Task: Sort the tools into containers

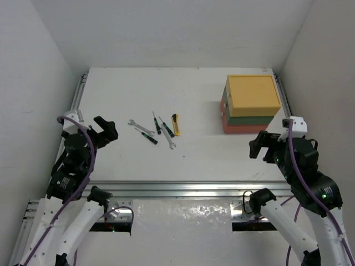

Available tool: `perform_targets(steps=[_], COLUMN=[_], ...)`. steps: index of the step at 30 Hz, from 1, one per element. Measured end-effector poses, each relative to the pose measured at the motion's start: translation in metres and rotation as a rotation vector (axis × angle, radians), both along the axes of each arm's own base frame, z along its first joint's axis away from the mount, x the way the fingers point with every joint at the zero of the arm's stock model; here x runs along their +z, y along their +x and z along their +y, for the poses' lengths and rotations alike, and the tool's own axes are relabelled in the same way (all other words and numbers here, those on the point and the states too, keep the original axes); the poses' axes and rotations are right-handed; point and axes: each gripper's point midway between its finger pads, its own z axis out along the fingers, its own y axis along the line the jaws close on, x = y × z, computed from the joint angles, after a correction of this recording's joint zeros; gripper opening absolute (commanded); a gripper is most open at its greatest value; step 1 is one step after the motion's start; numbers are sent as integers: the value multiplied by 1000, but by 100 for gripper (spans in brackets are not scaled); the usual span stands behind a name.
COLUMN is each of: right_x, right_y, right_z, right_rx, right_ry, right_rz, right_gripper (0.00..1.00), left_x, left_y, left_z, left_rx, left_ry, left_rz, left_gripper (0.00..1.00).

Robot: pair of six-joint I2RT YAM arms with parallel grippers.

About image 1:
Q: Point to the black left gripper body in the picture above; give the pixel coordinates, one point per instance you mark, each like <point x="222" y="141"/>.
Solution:
<point x="101" y="133"/>

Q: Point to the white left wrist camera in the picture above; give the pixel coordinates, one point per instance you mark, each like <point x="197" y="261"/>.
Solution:
<point x="72" y="121"/>

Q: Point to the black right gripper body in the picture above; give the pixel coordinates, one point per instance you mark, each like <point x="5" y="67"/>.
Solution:
<point x="278" y="146"/>

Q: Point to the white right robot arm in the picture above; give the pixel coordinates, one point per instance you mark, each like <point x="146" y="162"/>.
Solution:
<point x="317" y="194"/>

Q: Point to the yellow utility knife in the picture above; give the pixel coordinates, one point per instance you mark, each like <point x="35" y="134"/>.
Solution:
<point x="175" y="122"/>

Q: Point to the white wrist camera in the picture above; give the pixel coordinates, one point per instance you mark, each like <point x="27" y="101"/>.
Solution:
<point x="296" y="125"/>
<point x="72" y="121"/>

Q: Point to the green middle drawer box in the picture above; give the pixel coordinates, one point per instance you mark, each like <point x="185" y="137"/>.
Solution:
<point x="242" y="120"/>

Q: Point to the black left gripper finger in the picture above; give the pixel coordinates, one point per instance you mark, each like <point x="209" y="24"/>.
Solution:
<point x="110" y="131"/>
<point x="101" y="122"/>

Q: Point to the red bottom drawer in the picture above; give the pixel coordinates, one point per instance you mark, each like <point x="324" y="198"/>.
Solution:
<point x="239" y="129"/>

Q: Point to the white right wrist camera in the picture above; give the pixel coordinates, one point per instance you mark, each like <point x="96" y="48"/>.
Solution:
<point x="296" y="125"/>

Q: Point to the aluminium frame rail front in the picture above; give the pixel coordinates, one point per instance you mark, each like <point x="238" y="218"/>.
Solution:
<point x="187" y="190"/>

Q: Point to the silver wrench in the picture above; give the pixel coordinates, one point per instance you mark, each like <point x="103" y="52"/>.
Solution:
<point x="133" y="123"/>
<point x="166" y="134"/>

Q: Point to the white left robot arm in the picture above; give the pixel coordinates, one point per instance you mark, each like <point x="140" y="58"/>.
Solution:
<point x="58" y="236"/>

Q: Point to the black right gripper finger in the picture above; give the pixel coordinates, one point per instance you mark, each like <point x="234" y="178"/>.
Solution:
<point x="255" y="147"/>
<point x="264" y="137"/>

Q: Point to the yellow top drawer box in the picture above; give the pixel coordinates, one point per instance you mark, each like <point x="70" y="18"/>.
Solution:
<point x="252" y="95"/>

